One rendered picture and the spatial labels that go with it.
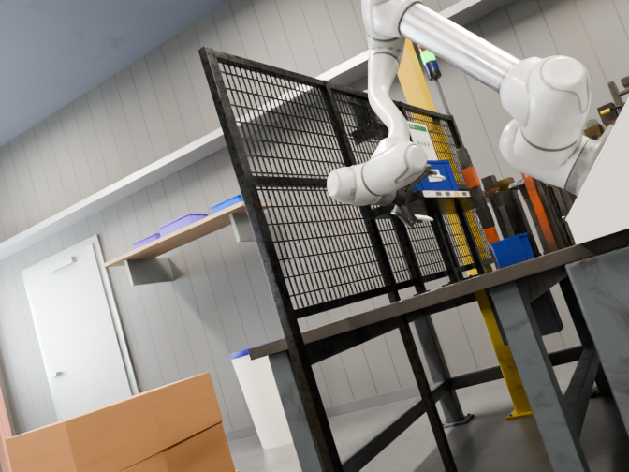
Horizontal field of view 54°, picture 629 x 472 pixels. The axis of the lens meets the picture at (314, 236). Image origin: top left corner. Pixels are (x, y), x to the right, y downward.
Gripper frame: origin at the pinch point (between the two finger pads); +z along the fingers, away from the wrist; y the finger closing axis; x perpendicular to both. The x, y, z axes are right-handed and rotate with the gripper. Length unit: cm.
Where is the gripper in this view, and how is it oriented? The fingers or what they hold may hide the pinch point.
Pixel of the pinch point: (433, 198)
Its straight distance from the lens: 200.8
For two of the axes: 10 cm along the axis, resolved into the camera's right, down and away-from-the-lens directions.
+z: 7.9, 0.6, 6.1
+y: -2.5, 9.4, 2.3
